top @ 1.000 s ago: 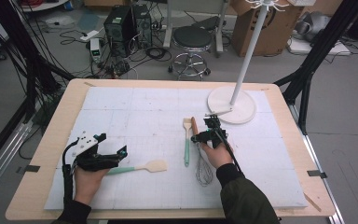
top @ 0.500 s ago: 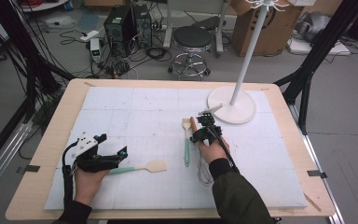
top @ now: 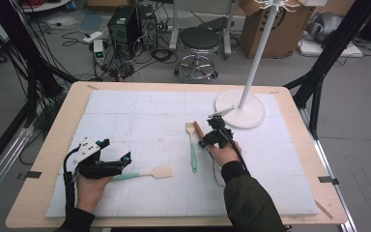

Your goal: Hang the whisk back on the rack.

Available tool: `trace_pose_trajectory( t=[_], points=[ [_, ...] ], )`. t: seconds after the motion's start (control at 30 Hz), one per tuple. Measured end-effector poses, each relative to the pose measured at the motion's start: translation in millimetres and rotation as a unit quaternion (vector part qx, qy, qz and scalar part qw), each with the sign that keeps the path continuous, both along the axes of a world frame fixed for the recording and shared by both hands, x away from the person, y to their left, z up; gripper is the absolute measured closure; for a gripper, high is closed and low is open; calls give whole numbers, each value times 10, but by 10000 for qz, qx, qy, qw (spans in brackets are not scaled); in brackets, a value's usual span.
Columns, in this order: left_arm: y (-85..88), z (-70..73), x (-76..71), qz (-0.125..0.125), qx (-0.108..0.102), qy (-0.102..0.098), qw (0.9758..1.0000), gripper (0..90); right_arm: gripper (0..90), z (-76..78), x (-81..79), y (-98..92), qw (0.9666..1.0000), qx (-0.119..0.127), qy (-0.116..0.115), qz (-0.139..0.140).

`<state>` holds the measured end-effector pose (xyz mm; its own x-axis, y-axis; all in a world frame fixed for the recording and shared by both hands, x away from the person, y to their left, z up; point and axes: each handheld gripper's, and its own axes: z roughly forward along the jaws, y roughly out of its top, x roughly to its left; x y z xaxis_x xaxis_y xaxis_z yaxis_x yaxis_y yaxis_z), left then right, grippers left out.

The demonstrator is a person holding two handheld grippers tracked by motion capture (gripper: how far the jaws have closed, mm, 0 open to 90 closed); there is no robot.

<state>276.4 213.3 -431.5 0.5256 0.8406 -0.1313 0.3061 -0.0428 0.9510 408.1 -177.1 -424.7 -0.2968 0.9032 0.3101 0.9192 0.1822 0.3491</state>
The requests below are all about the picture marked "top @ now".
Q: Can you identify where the wooden-handled metal whisk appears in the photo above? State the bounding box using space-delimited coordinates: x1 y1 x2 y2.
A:
192 120 228 190

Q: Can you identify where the pastry brush with green handle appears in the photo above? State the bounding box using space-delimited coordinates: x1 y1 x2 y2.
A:
185 121 198 174

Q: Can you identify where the white device with display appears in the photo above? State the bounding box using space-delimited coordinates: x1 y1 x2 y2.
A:
92 39 106 66

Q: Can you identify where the person's left hand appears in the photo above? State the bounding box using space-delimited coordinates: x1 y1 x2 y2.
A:
75 173 114 215

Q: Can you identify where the coiled black cable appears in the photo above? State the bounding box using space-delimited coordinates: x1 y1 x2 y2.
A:
149 47 179 65

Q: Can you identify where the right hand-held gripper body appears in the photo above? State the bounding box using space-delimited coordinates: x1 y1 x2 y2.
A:
206 106 237 150

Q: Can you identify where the white hook stand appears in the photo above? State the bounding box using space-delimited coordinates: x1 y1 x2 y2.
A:
214 0 300 130

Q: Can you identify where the white power strip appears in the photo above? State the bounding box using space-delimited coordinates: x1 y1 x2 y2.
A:
82 31 104 44

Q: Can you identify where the brown cardboard box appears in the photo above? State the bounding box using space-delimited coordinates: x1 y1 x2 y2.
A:
240 0 317 60

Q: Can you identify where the long brown tape strip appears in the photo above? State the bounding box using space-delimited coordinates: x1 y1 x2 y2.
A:
314 199 334 220

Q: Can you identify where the white grid foam mat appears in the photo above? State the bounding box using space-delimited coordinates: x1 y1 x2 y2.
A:
44 89 320 218

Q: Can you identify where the person's right hand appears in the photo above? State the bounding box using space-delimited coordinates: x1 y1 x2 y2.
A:
207 141 243 168

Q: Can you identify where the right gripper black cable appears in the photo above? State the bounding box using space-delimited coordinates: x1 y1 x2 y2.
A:
218 127 250 175

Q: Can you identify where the aluminium rail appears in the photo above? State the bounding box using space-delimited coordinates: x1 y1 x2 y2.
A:
0 124 35 212
298 107 358 232

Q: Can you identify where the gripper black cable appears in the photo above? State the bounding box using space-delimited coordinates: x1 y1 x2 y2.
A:
62 144 82 217
218 127 250 175

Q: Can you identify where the white flat board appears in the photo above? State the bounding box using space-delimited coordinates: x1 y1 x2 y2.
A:
298 38 365 59

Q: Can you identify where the large black computer tower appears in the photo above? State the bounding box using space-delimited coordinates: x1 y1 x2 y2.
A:
106 5 143 61

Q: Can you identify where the wooden spatula with green handle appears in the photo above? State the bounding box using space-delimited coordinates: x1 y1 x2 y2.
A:
110 164 174 182

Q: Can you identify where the black tape strip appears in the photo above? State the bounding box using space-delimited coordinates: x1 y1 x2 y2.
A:
16 170 43 181
318 176 340 186

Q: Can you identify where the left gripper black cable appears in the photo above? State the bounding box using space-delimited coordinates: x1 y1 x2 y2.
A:
62 144 82 217

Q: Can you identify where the white table leg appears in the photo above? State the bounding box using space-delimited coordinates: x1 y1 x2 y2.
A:
168 0 180 51
222 0 240 56

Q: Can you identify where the black round stool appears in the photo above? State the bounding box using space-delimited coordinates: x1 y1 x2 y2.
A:
174 26 221 85

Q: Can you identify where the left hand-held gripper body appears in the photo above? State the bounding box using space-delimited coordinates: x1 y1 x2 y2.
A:
72 137 125 180

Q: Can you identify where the silver grey appliance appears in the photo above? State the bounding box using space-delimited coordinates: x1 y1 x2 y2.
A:
305 12 344 44

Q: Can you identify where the slim black computer tower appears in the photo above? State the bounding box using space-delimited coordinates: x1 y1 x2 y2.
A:
136 3 158 51

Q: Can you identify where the black metal frame stand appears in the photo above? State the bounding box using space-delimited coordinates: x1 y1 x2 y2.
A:
283 0 371 141
0 0 78 129

